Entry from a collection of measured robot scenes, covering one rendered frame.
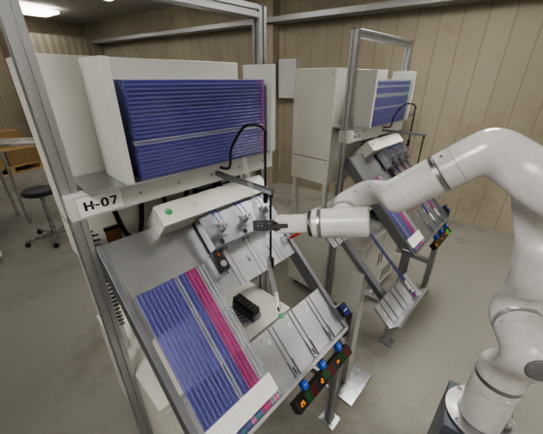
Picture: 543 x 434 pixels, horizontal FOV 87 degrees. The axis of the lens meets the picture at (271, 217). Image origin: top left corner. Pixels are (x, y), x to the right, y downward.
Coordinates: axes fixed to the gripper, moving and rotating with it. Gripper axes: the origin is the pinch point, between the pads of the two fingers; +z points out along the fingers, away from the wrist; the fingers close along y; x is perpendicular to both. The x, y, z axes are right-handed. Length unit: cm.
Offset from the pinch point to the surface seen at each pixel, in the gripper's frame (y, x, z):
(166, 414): 2, 67, 39
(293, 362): -13, 51, -5
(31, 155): -338, -119, 591
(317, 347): -23, 50, -12
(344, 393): -80, 108, -17
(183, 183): -3.3, -14.7, 28.2
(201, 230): -9.1, 2.2, 26.2
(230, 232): -14.8, 4.1, 17.3
